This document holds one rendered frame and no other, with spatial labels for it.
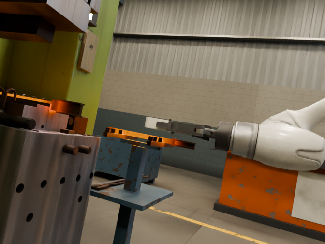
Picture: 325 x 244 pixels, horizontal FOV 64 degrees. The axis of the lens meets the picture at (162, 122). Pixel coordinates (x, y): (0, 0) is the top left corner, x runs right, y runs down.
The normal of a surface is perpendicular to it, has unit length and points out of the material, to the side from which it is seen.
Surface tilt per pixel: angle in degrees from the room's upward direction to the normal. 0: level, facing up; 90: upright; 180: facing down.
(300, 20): 90
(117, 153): 90
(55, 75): 90
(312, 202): 90
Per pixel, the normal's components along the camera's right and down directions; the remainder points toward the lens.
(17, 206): 0.94, 0.17
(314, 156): -0.10, 0.18
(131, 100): -0.37, -0.11
